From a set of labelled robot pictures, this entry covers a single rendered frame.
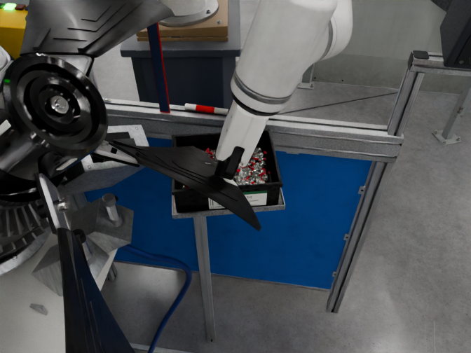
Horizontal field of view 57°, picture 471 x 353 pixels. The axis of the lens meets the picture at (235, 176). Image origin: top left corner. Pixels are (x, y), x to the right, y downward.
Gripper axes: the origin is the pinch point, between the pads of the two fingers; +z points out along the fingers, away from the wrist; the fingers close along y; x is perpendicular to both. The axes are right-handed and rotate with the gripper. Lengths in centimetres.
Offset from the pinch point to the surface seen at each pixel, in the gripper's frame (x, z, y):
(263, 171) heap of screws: 9.3, 12.1, -13.7
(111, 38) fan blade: -21.5, -14.8, -1.9
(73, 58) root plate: -24.3, -13.8, 3.5
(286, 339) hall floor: 46, 90, -16
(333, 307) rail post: 61, 84, -30
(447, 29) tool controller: 32, -21, -33
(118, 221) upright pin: -14.0, 10.0, 9.7
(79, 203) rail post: -34, 65, -29
